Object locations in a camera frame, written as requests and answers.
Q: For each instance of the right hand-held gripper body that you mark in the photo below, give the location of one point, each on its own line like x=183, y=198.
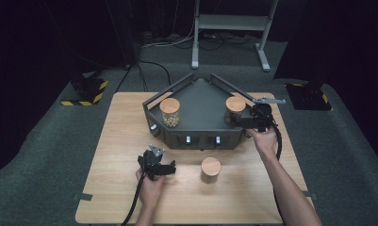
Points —
x=262, y=116

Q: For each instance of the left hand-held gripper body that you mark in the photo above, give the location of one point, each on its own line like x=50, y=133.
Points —
x=153, y=164

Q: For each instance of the glass jar with wooden lid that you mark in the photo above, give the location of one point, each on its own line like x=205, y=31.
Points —
x=170, y=111
x=235, y=106
x=210, y=169

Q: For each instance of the dark grey corner rack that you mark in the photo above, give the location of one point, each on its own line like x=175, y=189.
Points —
x=202, y=106

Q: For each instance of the person's right hand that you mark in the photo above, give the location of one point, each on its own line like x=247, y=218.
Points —
x=265, y=141

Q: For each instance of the person's left hand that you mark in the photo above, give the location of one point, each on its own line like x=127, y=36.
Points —
x=150, y=191

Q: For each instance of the black base with striped tape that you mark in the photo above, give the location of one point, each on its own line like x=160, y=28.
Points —
x=307, y=97
x=87, y=89

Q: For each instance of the grey tape strip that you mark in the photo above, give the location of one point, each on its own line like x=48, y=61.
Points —
x=312, y=196
x=83, y=196

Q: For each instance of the grey metal stand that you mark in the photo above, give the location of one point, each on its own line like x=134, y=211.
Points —
x=230, y=22

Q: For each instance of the dark curtain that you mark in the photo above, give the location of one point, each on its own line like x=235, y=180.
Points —
x=36, y=47
x=350, y=37

